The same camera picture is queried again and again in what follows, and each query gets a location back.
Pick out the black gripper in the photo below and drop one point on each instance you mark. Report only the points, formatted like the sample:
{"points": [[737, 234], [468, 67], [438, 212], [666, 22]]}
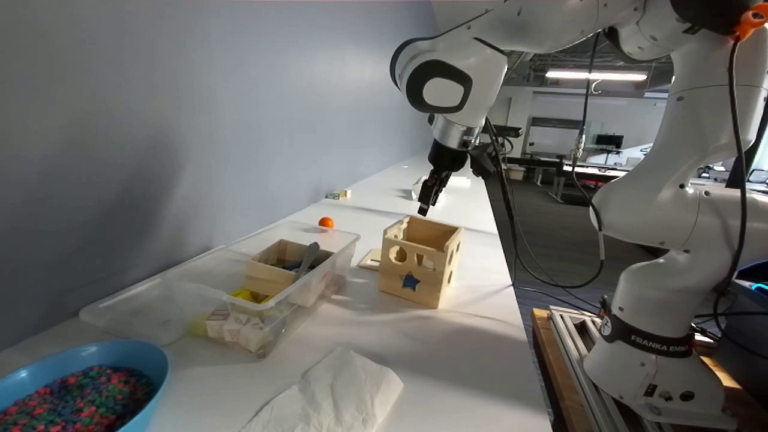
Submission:
{"points": [[446, 162]]}

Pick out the wooden shape sorter cube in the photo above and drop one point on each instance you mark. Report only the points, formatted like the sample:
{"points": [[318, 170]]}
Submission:
{"points": [[419, 259]]}

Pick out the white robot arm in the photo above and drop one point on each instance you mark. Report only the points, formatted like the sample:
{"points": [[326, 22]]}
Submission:
{"points": [[645, 354]]}

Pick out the wooden shape sorter lid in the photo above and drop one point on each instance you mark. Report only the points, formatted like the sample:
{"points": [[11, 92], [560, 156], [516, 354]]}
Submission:
{"points": [[370, 259]]}

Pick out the small wooden box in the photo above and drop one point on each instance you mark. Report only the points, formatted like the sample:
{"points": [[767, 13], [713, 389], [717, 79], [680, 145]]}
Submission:
{"points": [[284, 264]]}

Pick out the small alphabet blocks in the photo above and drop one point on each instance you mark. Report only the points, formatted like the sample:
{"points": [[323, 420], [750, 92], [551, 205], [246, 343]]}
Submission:
{"points": [[340, 196]]}

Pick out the orange ball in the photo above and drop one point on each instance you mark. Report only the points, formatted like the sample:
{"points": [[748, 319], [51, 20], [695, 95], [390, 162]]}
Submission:
{"points": [[328, 224]]}

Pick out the clear plastic bin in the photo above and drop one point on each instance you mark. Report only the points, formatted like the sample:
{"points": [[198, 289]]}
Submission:
{"points": [[257, 328]]}

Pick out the white paper towel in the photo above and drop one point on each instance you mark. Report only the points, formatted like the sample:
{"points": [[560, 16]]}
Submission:
{"points": [[345, 392]]}

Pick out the clear plastic bin lid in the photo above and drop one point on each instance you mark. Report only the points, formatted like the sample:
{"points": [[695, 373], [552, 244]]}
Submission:
{"points": [[166, 305]]}

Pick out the blue bowl of beads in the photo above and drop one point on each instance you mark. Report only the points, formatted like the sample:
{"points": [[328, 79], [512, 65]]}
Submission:
{"points": [[96, 386]]}

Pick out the robot mounting base rail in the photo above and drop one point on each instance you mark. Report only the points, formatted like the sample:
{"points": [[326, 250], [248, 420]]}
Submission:
{"points": [[563, 338]]}

